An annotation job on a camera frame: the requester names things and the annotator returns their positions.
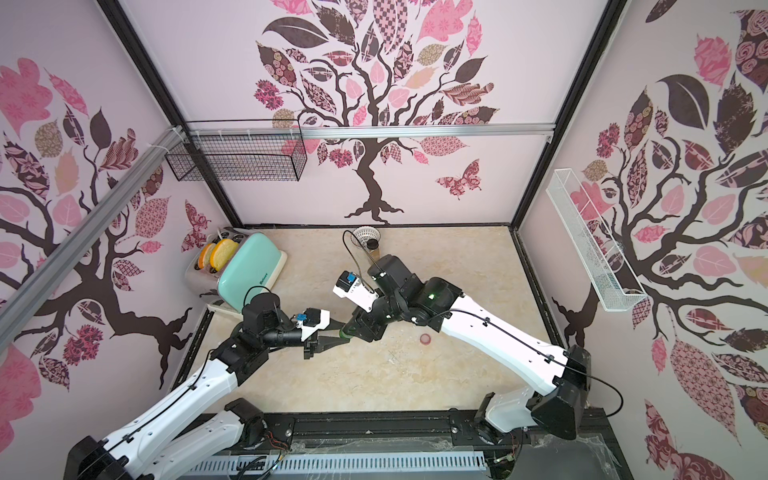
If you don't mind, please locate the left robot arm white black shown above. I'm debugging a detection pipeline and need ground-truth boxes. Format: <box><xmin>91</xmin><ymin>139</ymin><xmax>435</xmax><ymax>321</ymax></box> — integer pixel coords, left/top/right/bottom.
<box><xmin>63</xmin><ymin>292</ymin><xmax>347</xmax><ymax>479</ymax></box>

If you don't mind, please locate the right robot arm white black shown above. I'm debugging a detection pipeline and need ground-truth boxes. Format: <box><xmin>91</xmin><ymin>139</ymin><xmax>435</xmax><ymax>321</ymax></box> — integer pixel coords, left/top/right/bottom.
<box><xmin>333</xmin><ymin>255</ymin><xmax>591</xmax><ymax>442</ymax></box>

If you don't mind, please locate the black white patterned bowl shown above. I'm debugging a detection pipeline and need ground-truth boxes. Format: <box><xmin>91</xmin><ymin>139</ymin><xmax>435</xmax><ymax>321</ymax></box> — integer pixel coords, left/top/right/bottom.
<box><xmin>353</xmin><ymin>226</ymin><xmax>381</xmax><ymax>248</ymax></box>

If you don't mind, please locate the mint green toaster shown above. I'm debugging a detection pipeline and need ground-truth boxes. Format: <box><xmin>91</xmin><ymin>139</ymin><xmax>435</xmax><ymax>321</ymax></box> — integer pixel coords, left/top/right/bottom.
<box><xmin>217</xmin><ymin>233</ymin><xmax>288</xmax><ymax>312</ymax></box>

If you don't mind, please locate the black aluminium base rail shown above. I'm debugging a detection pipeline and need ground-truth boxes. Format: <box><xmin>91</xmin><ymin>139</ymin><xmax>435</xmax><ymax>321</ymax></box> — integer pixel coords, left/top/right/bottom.
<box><xmin>137</xmin><ymin>407</ymin><xmax>613</xmax><ymax>457</ymax></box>

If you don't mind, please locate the black wire wall basket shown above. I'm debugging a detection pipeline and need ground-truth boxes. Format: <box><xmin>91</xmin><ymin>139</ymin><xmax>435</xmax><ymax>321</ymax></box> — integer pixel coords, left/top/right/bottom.
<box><xmin>165</xmin><ymin>119</ymin><xmax>308</xmax><ymax>182</ymax></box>

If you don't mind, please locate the white slotted cable duct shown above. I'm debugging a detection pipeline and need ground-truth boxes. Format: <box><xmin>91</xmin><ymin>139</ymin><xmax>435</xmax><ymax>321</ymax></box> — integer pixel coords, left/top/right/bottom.
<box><xmin>186</xmin><ymin>451</ymin><xmax>488</xmax><ymax>479</ymax></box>

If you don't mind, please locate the white wire wall shelf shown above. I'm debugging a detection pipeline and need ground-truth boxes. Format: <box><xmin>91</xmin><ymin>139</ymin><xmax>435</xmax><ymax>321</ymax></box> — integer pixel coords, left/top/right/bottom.
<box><xmin>546</xmin><ymin>168</ymin><xmax>648</xmax><ymax>313</ymax></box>

